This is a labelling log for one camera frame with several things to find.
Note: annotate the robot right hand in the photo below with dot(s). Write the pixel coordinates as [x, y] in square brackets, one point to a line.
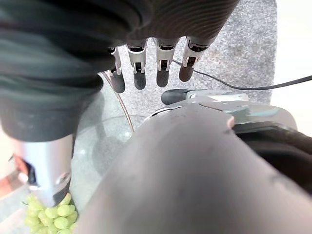
[61, 61]

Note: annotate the clear glass plate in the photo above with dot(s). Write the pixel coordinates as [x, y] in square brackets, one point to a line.
[102, 131]

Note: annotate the robot dark foot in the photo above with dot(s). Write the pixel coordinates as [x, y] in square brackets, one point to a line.
[174, 96]

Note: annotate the green grape bunch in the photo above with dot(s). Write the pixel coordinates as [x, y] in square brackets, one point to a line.
[59, 222]

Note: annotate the robot silver leg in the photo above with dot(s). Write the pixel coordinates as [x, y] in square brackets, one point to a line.
[185, 175]

